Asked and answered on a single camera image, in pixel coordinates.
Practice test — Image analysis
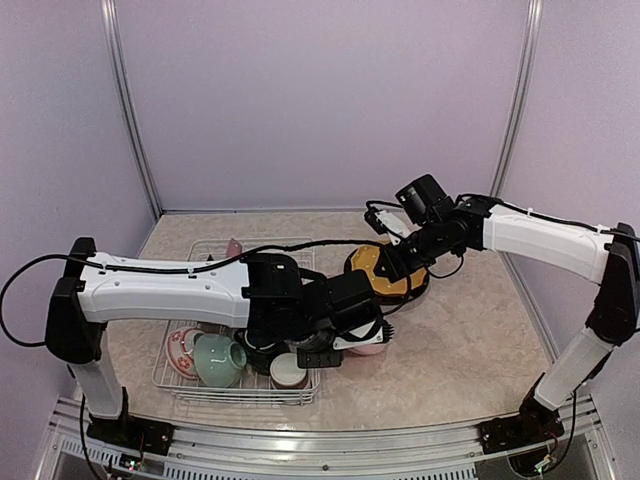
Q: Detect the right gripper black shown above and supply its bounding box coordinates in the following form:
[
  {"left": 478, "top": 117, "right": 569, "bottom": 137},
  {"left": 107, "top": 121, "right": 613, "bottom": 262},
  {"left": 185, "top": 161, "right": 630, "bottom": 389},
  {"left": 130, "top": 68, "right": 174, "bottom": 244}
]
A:
[{"left": 375, "top": 219, "right": 450, "bottom": 282}]

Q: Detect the yellow polka dot plate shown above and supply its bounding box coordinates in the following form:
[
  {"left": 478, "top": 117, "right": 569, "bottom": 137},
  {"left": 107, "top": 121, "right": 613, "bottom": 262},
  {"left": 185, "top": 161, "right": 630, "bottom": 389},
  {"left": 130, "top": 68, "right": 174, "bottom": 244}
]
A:
[{"left": 347, "top": 244, "right": 427, "bottom": 297}]

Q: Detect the black striped rim plate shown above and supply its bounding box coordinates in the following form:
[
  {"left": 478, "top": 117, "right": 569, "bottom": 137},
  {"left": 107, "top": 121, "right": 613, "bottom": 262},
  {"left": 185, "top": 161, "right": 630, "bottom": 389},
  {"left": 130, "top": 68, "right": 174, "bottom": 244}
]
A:
[{"left": 342, "top": 247, "right": 431, "bottom": 307}]

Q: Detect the dark green mug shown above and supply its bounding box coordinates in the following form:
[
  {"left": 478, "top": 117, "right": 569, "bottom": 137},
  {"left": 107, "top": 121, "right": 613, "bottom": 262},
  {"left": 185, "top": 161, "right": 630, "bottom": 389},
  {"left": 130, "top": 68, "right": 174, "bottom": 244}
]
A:
[{"left": 233, "top": 330, "right": 290, "bottom": 376}]

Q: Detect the dark pink dotted plate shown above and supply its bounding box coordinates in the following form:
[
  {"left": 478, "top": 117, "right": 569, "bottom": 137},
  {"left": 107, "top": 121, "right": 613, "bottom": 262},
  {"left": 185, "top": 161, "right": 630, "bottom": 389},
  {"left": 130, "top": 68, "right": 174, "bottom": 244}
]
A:
[{"left": 225, "top": 238, "right": 243, "bottom": 257}]

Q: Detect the light pink plate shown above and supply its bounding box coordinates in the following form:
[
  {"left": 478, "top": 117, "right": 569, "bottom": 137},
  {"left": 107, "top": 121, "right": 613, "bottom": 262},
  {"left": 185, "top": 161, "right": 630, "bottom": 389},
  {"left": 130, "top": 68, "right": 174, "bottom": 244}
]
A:
[{"left": 348, "top": 343, "right": 386, "bottom": 356}]

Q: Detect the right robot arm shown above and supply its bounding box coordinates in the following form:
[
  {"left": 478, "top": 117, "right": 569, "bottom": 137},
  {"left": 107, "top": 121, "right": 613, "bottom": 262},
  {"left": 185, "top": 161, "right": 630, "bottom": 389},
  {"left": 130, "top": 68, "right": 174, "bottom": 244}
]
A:
[{"left": 366, "top": 174, "right": 639, "bottom": 444}]

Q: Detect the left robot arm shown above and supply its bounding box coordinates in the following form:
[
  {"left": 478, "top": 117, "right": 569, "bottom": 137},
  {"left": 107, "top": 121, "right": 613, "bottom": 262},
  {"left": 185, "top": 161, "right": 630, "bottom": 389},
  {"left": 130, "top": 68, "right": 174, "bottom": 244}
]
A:
[{"left": 45, "top": 237, "right": 388, "bottom": 445}]

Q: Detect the brown cup white base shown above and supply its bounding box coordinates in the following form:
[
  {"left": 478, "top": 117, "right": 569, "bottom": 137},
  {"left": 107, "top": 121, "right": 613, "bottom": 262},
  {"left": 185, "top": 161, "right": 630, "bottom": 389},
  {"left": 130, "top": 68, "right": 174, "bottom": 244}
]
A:
[{"left": 270, "top": 352, "right": 308, "bottom": 389}]

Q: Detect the light green ceramic bowl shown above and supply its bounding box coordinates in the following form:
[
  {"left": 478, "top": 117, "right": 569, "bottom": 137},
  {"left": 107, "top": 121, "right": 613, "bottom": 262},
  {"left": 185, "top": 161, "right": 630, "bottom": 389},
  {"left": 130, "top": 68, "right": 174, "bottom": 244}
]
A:
[{"left": 193, "top": 333, "right": 247, "bottom": 389}]

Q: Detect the red patterned white bowl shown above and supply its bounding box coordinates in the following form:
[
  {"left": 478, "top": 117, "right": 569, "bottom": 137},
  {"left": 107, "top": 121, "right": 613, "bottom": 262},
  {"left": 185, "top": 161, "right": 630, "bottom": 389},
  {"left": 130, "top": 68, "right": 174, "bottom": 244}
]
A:
[{"left": 165, "top": 326, "right": 203, "bottom": 380}]

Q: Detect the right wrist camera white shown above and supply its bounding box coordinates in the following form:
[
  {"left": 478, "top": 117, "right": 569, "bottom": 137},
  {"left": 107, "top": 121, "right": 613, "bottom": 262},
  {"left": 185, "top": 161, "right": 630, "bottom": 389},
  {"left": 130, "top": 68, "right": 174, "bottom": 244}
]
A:
[{"left": 364, "top": 200, "right": 411, "bottom": 245}]

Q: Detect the white wire dish rack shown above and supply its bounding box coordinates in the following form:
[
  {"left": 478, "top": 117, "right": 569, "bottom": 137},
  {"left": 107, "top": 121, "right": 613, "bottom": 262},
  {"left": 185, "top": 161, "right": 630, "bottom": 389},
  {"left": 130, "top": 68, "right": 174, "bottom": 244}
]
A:
[{"left": 152, "top": 237, "right": 322, "bottom": 406}]

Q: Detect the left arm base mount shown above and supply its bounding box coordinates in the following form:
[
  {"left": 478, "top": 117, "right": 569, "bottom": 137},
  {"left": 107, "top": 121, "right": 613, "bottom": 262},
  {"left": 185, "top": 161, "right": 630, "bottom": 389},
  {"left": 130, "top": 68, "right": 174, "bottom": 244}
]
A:
[{"left": 87, "top": 415, "right": 175, "bottom": 456}]

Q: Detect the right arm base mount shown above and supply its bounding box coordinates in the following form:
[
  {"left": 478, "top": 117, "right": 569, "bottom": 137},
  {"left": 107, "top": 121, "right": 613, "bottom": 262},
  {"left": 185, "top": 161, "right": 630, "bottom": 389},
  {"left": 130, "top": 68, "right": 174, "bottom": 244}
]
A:
[{"left": 477, "top": 414, "right": 565, "bottom": 455}]

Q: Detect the right aluminium corner post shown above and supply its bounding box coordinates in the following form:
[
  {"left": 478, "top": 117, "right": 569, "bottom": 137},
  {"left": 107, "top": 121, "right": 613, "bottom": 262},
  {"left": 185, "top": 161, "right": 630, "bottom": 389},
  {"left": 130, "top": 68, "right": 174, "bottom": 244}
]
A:
[{"left": 490, "top": 0, "right": 544, "bottom": 197}]

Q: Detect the aluminium corner post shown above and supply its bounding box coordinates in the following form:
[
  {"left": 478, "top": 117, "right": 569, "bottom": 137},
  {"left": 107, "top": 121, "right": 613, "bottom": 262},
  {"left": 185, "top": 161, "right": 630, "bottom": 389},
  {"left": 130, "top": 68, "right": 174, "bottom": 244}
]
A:
[
  {"left": 100, "top": 0, "right": 164, "bottom": 221},
  {"left": 490, "top": 0, "right": 544, "bottom": 197}
]

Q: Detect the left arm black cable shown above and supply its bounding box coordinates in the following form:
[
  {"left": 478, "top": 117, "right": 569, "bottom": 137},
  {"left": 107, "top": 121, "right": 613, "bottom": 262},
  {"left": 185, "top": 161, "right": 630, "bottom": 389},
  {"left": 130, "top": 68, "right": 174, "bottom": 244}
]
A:
[{"left": 0, "top": 238, "right": 416, "bottom": 347}]

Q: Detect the aluminium front rail frame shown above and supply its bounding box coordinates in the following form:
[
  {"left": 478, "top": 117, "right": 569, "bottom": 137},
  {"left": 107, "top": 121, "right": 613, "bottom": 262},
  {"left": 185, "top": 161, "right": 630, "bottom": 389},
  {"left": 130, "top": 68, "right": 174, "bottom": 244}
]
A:
[{"left": 32, "top": 397, "right": 619, "bottom": 479}]

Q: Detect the left aluminium corner post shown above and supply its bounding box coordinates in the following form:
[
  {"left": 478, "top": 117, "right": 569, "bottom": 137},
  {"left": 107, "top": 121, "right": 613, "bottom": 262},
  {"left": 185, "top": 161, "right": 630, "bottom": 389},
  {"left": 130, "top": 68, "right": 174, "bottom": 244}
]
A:
[{"left": 100, "top": 0, "right": 164, "bottom": 221}]

